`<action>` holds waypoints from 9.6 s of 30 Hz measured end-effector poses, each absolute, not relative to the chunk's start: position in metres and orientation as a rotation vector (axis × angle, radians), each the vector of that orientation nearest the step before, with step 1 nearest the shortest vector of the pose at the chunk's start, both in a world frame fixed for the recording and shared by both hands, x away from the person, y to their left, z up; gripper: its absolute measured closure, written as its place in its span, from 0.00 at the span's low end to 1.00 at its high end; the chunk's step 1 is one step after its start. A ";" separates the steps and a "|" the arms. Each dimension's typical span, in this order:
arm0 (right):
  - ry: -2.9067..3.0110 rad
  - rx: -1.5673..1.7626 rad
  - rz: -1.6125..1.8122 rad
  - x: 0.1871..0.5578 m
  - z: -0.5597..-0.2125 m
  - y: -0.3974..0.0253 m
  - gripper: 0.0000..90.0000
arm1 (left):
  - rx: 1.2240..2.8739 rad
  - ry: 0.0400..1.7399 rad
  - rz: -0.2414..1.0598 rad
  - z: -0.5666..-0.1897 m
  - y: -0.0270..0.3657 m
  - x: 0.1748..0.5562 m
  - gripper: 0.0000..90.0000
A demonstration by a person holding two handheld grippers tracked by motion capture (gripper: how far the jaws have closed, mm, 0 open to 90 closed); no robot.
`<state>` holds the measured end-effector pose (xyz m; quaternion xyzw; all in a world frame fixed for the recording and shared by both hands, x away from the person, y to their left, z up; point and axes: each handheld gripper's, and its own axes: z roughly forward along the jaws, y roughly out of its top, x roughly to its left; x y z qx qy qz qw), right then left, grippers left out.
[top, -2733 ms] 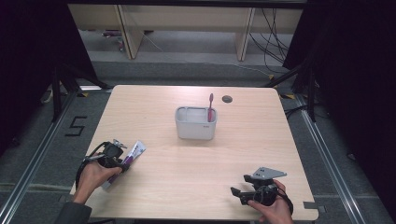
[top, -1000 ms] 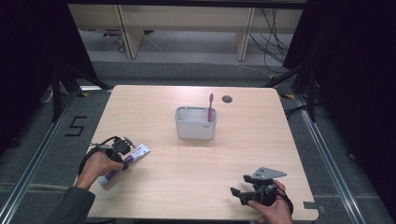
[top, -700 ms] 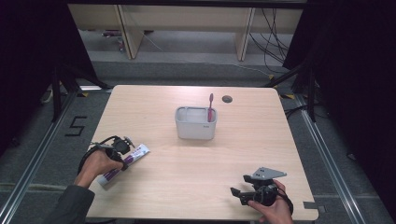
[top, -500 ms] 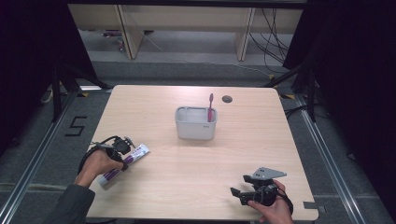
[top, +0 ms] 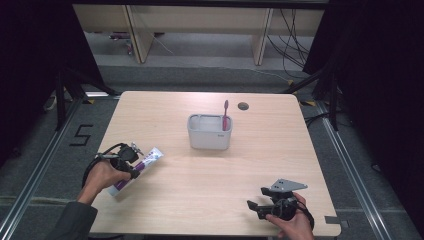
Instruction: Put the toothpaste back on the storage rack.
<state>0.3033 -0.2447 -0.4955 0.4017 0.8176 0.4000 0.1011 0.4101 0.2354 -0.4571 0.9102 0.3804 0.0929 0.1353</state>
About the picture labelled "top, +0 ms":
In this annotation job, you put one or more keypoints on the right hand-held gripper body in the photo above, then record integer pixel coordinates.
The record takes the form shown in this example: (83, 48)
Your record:
(283, 200)

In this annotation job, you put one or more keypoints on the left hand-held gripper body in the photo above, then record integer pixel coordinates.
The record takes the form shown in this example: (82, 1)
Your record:
(127, 155)

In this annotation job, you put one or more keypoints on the white purple toothpaste tube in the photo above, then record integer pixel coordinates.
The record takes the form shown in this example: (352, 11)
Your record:
(151, 157)

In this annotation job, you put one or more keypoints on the grey plastic holder box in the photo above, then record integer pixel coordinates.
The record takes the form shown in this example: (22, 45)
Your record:
(208, 135)

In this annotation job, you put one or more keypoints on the pink toothbrush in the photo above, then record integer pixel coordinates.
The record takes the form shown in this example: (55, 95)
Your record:
(225, 116)

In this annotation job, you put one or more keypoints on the person's right hand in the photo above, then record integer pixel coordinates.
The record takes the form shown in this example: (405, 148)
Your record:
(293, 225)

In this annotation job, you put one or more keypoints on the person's left hand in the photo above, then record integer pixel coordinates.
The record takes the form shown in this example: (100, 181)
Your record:
(103, 176)

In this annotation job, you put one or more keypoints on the grey tape patch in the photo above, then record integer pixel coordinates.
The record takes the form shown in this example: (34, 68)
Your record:
(332, 219)

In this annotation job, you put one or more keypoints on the black metal stand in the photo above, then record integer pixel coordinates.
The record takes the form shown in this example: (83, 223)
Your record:
(333, 100)
(60, 100)

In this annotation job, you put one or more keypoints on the black curtain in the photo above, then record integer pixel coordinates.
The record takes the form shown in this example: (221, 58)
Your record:
(36, 50)
(376, 83)

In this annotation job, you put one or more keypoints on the light wooden desk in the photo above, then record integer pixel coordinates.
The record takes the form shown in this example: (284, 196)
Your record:
(200, 20)

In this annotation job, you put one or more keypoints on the aluminium floor rail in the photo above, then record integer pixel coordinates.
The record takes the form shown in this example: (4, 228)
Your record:
(353, 173)
(36, 170)

